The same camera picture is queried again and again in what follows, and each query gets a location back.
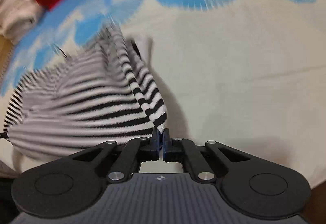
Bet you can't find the black white striped hooded top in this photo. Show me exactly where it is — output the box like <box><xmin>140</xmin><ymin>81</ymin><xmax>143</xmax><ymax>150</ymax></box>
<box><xmin>4</xmin><ymin>24</ymin><xmax>167</xmax><ymax>159</ymax></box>

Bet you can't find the blue cream patterned bedsheet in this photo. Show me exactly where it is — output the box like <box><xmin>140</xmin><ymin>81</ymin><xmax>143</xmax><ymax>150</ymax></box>
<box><xmin>1</xmin><ymin>0</ymin><xmax>325</xmax><ymax>186</ymax></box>

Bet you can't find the cream folded fleece blanket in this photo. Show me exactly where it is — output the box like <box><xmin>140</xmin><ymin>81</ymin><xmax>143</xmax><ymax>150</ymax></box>
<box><xmin>1</xmin><ymin>0</ymin><xmax>44</xmax><ymax>44</ymax></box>

